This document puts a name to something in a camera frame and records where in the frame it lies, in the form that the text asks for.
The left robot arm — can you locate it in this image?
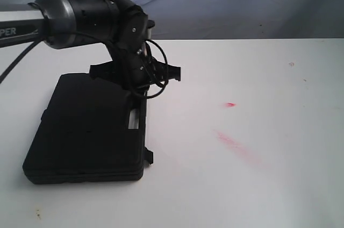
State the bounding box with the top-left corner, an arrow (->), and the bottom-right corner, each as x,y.
1,0 -> 181,98

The black plastic tool case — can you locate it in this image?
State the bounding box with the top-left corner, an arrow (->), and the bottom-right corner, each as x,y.
23,73 -> 153,184

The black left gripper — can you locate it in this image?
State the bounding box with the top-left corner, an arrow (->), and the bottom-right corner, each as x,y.
89,12 -> 181,96

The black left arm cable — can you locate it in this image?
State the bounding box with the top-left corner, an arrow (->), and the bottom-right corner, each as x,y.
0,31 -> 170,99

